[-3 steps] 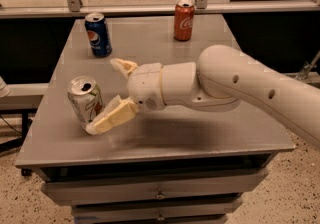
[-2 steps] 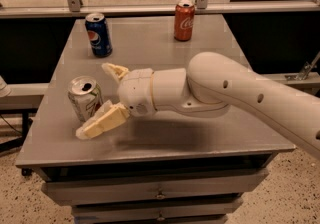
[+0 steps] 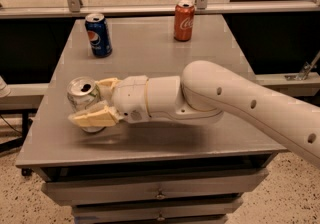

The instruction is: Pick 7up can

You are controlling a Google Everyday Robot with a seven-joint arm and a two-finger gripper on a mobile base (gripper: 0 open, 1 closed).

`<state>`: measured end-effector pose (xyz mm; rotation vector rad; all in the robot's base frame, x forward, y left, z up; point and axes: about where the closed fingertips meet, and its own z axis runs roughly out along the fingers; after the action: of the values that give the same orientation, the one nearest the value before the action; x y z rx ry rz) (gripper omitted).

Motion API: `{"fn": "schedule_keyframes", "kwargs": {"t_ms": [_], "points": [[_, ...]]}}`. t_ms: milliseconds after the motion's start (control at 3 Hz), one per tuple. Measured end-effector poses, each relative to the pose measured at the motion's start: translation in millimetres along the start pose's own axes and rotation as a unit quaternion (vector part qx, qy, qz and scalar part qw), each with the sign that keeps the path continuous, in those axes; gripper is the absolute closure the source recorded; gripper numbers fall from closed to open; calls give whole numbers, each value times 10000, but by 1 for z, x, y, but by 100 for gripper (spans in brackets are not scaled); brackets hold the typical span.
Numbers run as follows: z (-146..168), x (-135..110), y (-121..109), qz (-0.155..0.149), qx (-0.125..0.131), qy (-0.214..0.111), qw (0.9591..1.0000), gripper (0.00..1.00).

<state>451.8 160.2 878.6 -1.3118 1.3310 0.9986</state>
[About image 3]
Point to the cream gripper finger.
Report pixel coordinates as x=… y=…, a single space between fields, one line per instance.
x=97 y=115
x=107 y=86

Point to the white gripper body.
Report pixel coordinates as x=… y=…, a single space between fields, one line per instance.
x=131 y=97

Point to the white green 7up can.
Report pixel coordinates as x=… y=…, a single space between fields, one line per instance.
x=82 y=93

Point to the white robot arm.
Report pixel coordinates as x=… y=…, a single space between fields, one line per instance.
x=202 y=93

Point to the blue Pepsi can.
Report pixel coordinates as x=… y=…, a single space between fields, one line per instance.
x=98 y=34

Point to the orange-red Coca-Cola can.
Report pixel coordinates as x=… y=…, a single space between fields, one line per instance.
x=183 y=21

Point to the grey drawer cabinet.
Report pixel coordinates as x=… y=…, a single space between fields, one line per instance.
x=58 y=151

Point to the upper grey drawer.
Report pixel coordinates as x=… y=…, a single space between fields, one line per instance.
x=154 y=187

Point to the grey drawer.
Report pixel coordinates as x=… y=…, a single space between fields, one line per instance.
x=157 y=211
x=154 y=187

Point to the lower grey drawer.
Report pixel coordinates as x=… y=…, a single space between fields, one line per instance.
x=157 y=211

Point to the metal angle bracket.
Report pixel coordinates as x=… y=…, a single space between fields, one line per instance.
x=305 y=70

